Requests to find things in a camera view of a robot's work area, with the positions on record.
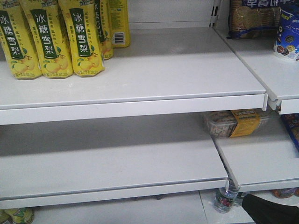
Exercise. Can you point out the white metal shelf unit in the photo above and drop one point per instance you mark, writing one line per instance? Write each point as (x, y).
(130, 141)

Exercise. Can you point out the clear cookie box yellow label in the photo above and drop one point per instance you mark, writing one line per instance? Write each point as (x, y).
(236, 123)

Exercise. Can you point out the clear water bottle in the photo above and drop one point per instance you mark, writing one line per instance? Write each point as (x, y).
(224, 198)
(239, 198)

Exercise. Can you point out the yellow pear drink bottle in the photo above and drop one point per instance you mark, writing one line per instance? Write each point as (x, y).
(80, 21)
(50, 36)
(17, 41)

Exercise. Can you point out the brown biscuit pack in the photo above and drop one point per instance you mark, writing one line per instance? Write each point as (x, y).
(253, 18)

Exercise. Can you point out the blue oreo cup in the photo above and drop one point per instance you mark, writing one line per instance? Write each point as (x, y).
(286, 45)

